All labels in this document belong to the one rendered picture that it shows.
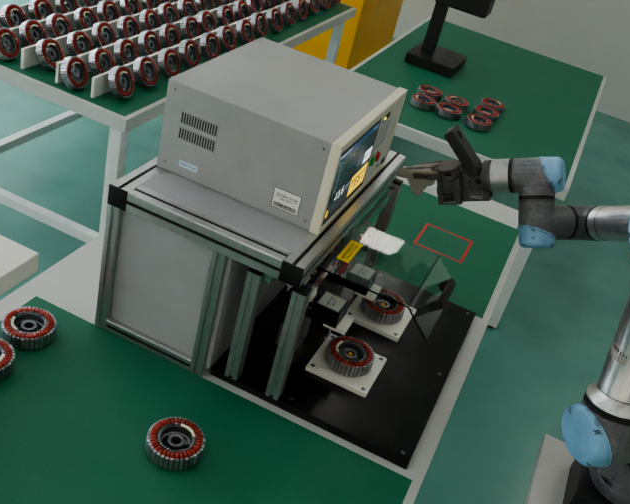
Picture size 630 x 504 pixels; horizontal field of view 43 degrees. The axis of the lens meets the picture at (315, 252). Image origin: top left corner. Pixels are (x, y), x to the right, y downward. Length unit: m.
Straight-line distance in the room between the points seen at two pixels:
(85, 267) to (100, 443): 0.58
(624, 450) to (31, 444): 1.09
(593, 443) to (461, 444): 1.46
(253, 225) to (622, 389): 0.76
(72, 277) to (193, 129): 0.54
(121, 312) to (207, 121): 0.48
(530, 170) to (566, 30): 5.21
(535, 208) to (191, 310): 0.75
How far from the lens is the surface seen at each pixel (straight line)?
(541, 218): 1.72
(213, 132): 1.65
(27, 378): 1.73
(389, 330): 1.99
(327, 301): 1.78
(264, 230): 1.59
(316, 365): 1.82
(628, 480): 1.72
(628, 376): 1.51
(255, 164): 1.62
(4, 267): 1.25
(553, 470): 1.88
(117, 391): 1.71
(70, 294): 1.95
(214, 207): 1.64
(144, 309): 1.77
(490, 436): 3.06
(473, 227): 2.67
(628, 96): 6.99
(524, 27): 6.94
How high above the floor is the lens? 1.94
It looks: 32 degrees down
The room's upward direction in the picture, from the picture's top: 16 degrees clockwise
